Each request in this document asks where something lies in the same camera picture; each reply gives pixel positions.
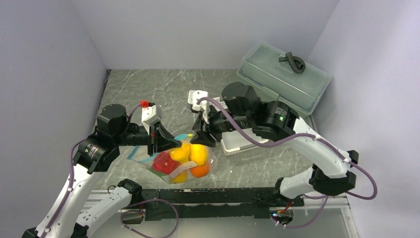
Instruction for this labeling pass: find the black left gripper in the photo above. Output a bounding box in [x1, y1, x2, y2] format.
[113, 119, 182, 156]

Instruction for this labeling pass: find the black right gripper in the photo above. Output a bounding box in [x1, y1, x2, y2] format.
[190, 103, 254, 147]

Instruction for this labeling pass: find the red toy strawberry with leaves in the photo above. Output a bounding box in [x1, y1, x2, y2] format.
[152, 151, 180, 175]

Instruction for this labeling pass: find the clear zip top bag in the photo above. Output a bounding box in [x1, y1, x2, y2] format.
[127, 134, 218, 184]

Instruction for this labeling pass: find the yellow toy fruit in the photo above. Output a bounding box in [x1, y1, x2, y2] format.
[189, 144, 208, 166]

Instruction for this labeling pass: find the white perforated plastic basket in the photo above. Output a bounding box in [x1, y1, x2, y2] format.
[220, 131, 257, 156]

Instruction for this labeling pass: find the orange toy tangerine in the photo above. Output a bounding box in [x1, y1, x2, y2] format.
[189, 163, 210, 178]

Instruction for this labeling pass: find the yellow toy lemon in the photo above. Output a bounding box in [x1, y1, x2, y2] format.
[169, 142, 190, 164]

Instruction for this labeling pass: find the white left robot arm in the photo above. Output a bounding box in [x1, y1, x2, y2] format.
[23, 101, 181, 238]

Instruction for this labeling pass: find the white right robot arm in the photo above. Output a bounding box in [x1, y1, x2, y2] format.
[187, 82, 359, 206]

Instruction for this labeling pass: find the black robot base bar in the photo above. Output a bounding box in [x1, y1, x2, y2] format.
[109, 178, 305, 221]

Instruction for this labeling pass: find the green storage box clear lid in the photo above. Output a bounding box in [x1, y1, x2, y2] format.
[237, 42, 332, 118]

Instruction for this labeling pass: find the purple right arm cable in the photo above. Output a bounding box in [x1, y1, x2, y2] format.
[196, 96, 378, 230]

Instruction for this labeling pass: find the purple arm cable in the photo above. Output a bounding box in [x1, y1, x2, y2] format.
[196, 96, 378, 230]
[39, 103, 142, 238]

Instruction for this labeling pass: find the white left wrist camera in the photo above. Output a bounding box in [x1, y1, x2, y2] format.
[140, 101, 162, 135]

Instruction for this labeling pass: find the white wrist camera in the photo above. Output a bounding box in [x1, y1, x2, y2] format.
[140, 101, 162, 135]
[187, 90, 214, 125]

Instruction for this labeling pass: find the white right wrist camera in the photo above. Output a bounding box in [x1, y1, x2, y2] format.
[187, 90, 214, 125]

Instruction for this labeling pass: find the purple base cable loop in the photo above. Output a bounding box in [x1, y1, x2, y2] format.
[120, 199, 178, 238]

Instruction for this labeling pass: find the dark coiled hose piece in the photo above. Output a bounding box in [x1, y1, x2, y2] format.
[278, 52, 307, 74]

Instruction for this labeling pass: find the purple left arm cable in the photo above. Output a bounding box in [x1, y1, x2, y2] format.
[39, 103, 142, 238]

